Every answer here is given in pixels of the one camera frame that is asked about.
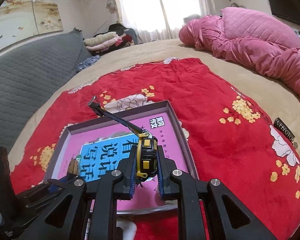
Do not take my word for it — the red floral blanket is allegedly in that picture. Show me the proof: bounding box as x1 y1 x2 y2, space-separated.
11 58 300 239

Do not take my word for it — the black blanket label tag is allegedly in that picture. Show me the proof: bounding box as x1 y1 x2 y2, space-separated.
274 118 299 150

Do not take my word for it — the floral wall painting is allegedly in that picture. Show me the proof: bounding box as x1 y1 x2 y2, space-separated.
0 0 64 50

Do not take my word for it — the white earbuds case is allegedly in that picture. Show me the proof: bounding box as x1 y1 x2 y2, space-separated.
116 219 137 240

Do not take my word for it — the black television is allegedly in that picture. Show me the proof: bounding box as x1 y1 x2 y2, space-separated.
268 0 300 25

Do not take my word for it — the pink quilted duvet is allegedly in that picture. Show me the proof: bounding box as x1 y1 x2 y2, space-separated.
179 7 300 99

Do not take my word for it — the beige bed sheet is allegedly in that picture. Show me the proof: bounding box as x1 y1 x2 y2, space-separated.
8 39 300 171

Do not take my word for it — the grey quilted headboard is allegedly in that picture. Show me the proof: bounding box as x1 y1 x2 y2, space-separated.
0 29 91 150

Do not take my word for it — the folded clothes stack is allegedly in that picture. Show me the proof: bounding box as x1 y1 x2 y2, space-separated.
83 23 139 56

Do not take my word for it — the blue patterned cloth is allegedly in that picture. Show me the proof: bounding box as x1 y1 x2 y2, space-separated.
75 55 100 73

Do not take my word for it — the pink Chinese workbook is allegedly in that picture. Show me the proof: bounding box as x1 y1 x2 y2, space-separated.
50 112 191 212

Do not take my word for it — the grey cardboard box tray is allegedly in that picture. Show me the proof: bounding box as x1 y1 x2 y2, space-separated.
44 101 198 215

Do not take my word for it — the yellow black wrist watch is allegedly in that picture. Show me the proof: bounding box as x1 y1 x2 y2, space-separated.
88 96 158 183

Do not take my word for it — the white curtain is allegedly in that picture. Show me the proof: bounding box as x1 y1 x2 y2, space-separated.
107 0 216 43

